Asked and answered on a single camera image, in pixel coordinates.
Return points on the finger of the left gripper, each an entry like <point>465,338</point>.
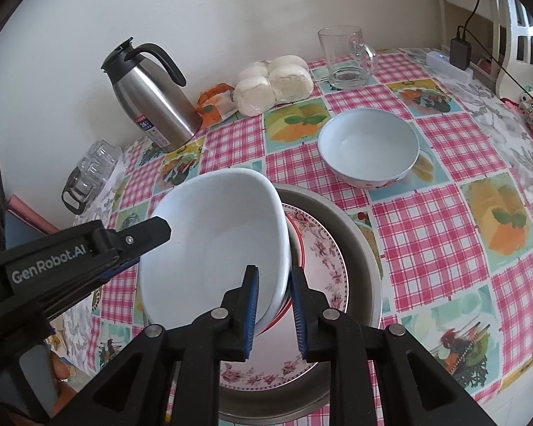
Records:
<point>124,248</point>

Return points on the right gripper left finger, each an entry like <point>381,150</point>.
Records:
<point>171,376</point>

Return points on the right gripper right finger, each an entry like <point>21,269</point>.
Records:
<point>377,376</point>

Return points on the white square bowl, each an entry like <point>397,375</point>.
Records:
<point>220,222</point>

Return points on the large stainless steel plate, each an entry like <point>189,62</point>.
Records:
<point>311,391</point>

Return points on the round pink floral plate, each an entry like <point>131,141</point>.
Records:
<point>276,358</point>

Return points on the light blue floral bowl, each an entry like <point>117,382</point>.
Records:
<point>368,148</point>

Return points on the strawberry pattern bowl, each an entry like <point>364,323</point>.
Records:
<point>297,261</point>

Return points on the person's left hand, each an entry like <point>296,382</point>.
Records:
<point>62,371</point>

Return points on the clear drinking glass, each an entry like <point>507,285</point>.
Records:
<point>105,153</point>
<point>94,172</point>

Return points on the stainless steel thermos jug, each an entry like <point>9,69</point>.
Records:
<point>149,87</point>

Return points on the orange snack packet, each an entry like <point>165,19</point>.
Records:
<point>216,104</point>

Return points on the pink checkered tablecloth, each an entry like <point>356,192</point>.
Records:
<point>454,240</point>

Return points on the bag of white buns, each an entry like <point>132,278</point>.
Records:
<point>268,83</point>

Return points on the clear glass mug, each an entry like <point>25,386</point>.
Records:
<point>350,61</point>

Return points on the white power strip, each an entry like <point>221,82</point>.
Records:
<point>440,62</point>

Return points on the black charger plug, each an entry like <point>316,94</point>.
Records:
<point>460,50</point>

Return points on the white wooden shelf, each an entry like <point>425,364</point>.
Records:
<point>501,32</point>

